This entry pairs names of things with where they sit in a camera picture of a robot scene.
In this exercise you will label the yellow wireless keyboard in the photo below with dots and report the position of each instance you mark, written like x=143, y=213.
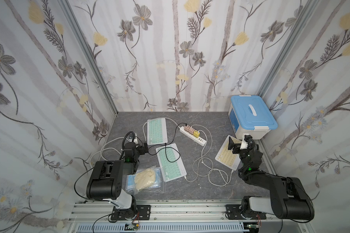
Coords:
x=226, y=157

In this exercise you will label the yellow charger plug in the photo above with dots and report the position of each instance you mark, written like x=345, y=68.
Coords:
x=196, y=134

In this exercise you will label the near green wireless keyboard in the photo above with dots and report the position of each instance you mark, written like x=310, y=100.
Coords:
x=170, y=162

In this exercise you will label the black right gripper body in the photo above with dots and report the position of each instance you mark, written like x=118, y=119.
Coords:
x=237, y=146

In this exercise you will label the green wireless keyboard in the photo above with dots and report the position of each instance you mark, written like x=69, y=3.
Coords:
x=170, y=162
x=157, y=131

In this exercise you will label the bagged blue masks and gloves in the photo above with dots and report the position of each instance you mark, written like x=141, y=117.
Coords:
x=147, y=180

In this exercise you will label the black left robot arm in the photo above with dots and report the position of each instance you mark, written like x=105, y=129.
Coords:
x=105, y=183

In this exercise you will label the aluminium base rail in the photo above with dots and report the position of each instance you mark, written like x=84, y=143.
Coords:
x=210, y=216

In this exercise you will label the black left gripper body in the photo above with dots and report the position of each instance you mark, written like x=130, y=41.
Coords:
x=143, y=148

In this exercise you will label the blue lid storage box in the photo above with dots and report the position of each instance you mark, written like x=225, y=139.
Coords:
x=249, y=114

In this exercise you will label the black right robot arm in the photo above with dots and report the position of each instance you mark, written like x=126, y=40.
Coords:
x=287, y=197

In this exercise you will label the far green wireless keyboard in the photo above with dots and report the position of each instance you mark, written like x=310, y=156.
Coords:
x=157, y=131

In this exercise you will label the white power strip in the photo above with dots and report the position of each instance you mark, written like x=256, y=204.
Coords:
x=199, y=140

